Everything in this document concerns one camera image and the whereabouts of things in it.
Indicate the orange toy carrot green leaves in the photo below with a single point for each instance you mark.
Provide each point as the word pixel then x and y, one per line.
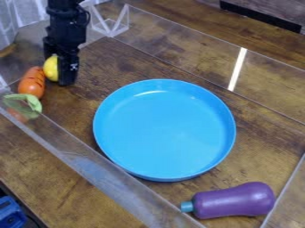
pixel 23 104

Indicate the purple toy eggplant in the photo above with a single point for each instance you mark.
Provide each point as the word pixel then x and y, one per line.
pixel 249 199

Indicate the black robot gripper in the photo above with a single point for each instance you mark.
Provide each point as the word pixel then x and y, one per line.
pixel 66 34

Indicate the blue round plastic tray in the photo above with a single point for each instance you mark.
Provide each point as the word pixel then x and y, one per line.
pixel 165 129

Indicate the white lattice curtain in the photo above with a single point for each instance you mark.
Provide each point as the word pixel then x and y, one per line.
pixel 22 19

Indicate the dark wooden furniture edge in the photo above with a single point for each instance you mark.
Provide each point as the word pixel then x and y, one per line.
pixel 272 20

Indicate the clear acrylic barrier wall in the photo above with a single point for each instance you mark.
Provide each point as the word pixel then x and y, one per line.
pixel 180 39

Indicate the blue plastic object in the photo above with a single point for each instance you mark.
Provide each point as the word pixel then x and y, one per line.
pixel 12 217

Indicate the yellow toy lemon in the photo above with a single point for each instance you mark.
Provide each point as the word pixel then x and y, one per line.
pixel 50 68

